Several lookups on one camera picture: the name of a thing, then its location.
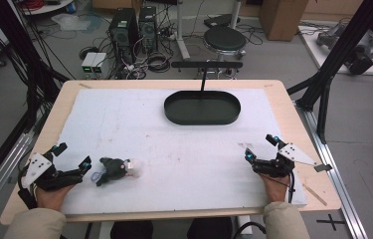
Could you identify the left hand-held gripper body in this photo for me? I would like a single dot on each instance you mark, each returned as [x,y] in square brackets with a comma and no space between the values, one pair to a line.
[36,166]

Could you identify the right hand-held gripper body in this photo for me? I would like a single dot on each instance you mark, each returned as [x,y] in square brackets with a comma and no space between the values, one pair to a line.
[290,153]

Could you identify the black plush toy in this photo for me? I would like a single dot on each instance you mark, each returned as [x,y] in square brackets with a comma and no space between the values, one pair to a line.
[114,168]

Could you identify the person's left hand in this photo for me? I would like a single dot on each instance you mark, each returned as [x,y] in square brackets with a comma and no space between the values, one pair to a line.
[53,198]

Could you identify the person's right hand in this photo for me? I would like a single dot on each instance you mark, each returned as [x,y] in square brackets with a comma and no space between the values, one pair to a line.
[276,188]

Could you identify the wooden table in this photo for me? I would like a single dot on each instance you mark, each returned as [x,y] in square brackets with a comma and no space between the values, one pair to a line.
[310,132]

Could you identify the thin wooden stick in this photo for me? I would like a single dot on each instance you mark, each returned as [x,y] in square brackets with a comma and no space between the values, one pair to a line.
[315,194]

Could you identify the black oval tray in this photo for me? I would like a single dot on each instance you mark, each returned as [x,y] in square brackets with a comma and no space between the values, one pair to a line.
[202,109]

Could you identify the white foam mat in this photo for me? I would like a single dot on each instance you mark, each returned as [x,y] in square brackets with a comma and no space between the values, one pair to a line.
[174,166]

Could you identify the person's left leg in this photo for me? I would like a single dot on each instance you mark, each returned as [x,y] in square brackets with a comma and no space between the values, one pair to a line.
[131,230]

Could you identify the person's leg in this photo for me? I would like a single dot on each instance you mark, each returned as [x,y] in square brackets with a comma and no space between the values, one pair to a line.
[131,230]
[210,229]

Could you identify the person's right leg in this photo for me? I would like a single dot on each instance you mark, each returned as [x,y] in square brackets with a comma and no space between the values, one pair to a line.
[210,229]

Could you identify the white power supply box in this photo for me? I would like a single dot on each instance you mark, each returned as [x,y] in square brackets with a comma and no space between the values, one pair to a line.
[100,63]
[88,63]

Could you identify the white floor platform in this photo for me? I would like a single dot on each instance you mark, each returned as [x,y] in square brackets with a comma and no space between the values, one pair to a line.
[320,56]

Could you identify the black round stool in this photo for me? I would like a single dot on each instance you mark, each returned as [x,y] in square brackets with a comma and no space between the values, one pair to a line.
[224,39]

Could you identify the brown cardboard box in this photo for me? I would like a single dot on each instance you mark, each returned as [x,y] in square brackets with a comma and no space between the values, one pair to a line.
[281,18]

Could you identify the grey machine on platform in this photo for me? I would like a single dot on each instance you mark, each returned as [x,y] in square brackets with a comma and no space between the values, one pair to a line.
[359,49]

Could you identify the clear plastic bag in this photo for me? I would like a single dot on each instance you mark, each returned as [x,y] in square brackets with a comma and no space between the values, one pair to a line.
[74,21]

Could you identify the flat black case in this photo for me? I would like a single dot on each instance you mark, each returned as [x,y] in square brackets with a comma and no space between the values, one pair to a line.
[220,20]

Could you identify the large black computer tower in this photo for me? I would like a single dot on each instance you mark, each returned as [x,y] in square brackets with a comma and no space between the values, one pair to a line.
[122,33]

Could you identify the white desk leg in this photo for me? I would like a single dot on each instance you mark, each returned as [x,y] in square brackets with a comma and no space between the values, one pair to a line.
[181,33]

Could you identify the round white table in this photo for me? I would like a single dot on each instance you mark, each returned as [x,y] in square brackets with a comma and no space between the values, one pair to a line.
[46,6]

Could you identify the slim black computer tower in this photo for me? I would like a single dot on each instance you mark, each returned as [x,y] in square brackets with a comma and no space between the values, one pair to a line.
[148,28]

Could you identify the aluminium rail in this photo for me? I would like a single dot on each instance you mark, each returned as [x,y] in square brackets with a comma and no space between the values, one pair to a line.
[1,179]
[336,186]

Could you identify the black metal frame post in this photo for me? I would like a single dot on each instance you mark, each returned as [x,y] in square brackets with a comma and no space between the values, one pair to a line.
[25,56]
[336,53]

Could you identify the black camera bar on stand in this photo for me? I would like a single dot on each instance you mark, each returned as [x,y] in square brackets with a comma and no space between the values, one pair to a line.
[206,64]

